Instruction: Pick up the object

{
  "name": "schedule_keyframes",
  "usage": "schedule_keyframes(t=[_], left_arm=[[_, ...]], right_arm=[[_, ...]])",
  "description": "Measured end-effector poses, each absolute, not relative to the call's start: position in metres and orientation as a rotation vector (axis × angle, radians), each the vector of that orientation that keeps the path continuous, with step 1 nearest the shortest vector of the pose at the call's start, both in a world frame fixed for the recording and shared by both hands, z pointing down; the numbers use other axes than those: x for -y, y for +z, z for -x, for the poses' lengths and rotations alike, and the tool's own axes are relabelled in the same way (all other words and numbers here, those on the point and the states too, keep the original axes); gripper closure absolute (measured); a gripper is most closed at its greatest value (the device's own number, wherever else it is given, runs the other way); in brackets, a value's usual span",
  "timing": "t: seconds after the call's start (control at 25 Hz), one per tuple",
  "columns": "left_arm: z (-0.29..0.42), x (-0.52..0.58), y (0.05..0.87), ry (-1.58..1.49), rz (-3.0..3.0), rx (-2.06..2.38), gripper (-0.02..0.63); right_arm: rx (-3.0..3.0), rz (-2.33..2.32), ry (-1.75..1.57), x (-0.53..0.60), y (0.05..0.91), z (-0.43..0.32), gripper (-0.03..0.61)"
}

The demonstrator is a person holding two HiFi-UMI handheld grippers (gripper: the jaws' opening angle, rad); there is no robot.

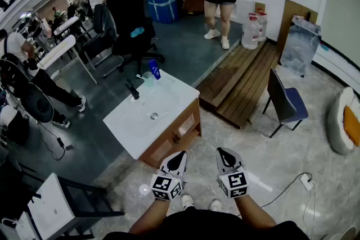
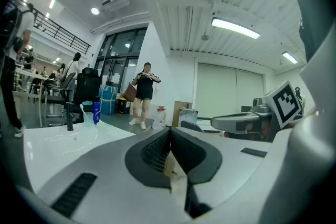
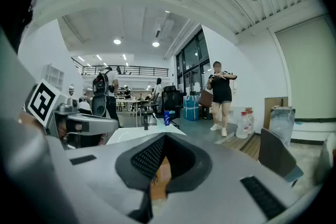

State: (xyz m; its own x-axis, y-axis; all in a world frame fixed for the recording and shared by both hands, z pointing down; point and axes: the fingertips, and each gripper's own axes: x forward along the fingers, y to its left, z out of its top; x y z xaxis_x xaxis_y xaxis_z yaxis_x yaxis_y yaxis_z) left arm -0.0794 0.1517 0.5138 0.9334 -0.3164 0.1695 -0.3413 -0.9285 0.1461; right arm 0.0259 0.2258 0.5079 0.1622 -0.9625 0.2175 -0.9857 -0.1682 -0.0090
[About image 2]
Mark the clear jug with red label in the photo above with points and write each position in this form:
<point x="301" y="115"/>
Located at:
<point x="159" y="119"/>

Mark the white table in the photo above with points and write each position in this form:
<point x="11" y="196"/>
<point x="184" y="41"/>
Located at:
<point x="29" y="74"/>

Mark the grey white box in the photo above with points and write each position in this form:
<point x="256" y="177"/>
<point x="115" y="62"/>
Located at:
<point x="189" y="116"/>

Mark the black framed glass doors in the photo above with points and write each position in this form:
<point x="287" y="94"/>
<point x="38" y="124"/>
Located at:
<point x="119" y="57"/>

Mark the person's dark shirt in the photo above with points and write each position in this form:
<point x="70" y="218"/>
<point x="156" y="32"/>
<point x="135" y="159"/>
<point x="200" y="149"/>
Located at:
<point x="312" y="8"/>

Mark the brown bag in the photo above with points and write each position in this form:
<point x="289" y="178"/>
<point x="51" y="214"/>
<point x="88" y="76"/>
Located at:
<point x="130" y="93"/>

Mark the white window blinds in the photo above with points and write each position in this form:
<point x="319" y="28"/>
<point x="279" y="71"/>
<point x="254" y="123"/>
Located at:
<point x="229" y="90"/>

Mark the black backpack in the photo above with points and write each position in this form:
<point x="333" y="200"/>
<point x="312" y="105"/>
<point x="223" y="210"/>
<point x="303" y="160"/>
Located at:
<point x="10" y="29"/>

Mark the white paper card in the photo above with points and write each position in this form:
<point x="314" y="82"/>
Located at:
<point x="170" y="165"/>

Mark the black office chair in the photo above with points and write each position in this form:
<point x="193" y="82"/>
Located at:
<point x="86" y="89"/>

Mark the cardboard box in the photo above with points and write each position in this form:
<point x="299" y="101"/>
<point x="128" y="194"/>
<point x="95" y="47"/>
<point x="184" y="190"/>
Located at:
<point x="181" y="106"/>

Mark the black bin with yellow lid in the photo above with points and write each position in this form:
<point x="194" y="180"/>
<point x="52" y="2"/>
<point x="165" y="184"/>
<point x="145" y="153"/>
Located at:
<point x="123" y="107"/>

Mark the long ceiling light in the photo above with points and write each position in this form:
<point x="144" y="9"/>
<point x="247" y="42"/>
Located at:
<point x="289" y="57"/>
<point x="235" y="27"/>

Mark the stack of blue packs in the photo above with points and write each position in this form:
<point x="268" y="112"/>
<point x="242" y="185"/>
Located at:
<point x="108" y="99"/>

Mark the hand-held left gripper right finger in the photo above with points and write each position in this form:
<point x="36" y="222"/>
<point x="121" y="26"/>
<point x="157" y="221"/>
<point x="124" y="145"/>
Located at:
<point x="231" y="162"/>

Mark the round ceiling detector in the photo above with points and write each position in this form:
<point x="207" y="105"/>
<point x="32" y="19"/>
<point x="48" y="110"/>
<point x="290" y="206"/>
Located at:
<point x="205" y="37"/>

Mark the round ceiling light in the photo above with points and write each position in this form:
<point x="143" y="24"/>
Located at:
<point x="95" y="11"/>

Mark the blue bottle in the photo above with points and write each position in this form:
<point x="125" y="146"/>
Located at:
<point x="96" y="114"/>

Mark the white toothbrush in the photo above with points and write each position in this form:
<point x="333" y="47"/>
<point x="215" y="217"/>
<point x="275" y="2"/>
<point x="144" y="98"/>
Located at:
<point x="83" y="108"/>

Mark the black railing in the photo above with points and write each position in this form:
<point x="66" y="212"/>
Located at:
<point x="60" y="31"/>

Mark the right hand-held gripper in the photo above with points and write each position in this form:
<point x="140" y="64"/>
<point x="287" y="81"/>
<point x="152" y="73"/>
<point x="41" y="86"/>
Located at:
<point x="286" y="105"/>

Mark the white ceiling air conditioner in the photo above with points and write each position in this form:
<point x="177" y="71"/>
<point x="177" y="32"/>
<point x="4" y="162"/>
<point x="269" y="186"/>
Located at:
<point x="115" y="1"/>

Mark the light blue cloth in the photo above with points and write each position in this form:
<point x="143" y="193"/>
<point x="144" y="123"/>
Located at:
<point x="86" y="103"/>

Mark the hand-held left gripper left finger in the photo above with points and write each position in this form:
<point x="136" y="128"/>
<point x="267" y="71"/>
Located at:
<point x="110" y="181"/>

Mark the person's right forearm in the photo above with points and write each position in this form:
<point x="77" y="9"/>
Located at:
<point x="302" y="119"/>

